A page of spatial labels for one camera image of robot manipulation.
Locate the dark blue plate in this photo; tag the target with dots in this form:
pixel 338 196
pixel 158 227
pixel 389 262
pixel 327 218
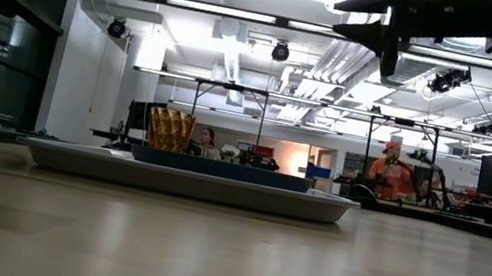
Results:
pixel 220 169

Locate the amber textured glass cup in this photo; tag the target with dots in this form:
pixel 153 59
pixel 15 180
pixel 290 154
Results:
pixel 170 130

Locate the white rectangular tray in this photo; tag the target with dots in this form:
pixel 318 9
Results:
pixel 177 183

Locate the person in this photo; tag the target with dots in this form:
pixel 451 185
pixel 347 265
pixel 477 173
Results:
pixel 389 176
pixel 208 144

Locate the blue bin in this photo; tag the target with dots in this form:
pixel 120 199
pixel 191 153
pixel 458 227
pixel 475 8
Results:
pixel 318 172

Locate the black ceiling camera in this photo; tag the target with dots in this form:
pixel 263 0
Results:
pixel 449 80
pixel 280 52
pixel 116 28

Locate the frame bar with light strips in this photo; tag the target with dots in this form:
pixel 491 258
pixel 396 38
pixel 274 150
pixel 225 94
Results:
pixel 223 10

